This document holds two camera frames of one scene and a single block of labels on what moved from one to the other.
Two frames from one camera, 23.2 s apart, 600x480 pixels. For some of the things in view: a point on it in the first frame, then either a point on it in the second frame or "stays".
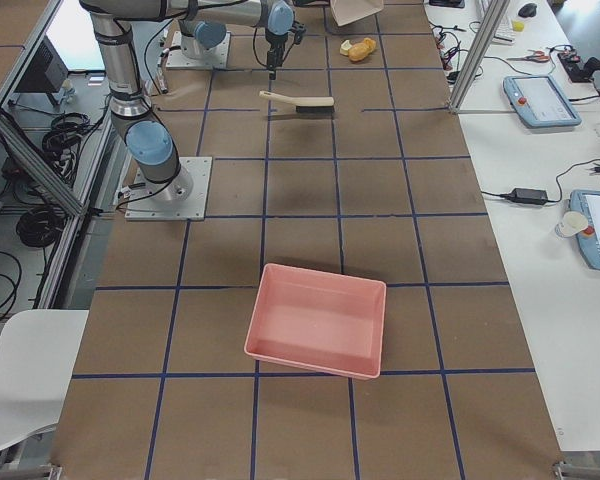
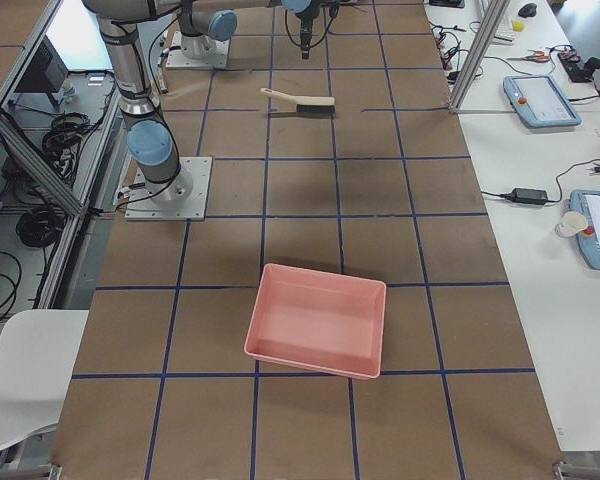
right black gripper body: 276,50 → 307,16
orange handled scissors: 536,56 stays
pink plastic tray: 320,320 stays
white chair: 33,364 stays
